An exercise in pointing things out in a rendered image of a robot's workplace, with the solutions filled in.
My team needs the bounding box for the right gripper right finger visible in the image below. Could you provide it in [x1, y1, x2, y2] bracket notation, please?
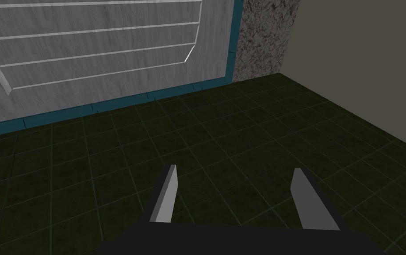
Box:
[290, 168, 348, 232]

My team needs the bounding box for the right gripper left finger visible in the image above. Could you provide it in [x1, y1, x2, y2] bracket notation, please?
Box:
[142, 164, 179, 224]

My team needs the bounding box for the grey panelled door leaf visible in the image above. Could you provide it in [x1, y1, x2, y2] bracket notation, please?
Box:
[0, 0, 236, 127]

